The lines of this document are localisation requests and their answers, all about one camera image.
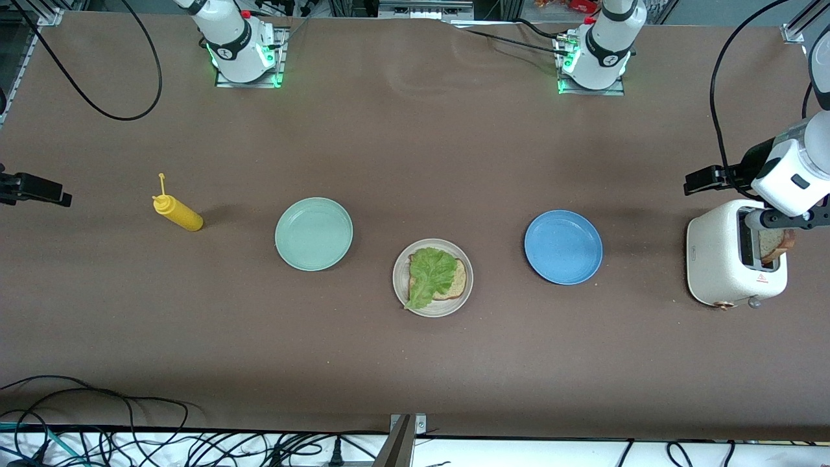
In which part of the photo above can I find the green lettuce leaf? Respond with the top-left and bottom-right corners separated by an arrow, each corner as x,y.
405,247 -> 458,311

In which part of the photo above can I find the black base power cable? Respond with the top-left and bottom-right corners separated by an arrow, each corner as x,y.
516,18 -> 568,45
447,26 -> 565,58

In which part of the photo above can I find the grey equipment box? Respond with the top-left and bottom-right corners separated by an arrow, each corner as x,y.
378,0 -> 474,20

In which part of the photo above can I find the long looping black cable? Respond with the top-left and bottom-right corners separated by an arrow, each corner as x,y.
0,374 -> 190,432

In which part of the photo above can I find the blue plate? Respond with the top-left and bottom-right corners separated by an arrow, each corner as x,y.
524,209 -> 604,286

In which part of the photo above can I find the beige plate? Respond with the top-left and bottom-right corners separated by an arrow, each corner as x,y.
392,238 -> 474,318

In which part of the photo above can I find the yellow mustard squeeze bottle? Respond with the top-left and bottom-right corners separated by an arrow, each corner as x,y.
151,173 -> 204,232

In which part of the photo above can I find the red orange snack package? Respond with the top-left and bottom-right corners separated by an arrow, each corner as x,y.
535,0 -> 600,15

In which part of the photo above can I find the white two-slot toaster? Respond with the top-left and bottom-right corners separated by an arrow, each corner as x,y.
686,198 -> 789,311

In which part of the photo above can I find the brown bread slice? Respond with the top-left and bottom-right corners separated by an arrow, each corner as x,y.
759,228 -> 796,264
409,255 -> 468,301

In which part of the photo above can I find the grey metal bracket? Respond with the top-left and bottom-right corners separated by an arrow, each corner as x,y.
373,413 -> 429,467

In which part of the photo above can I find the pale green plate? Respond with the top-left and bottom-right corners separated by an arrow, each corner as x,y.
274,197 -> 354,272

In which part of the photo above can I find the teal cable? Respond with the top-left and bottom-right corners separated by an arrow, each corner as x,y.
0,422 -> 88,467

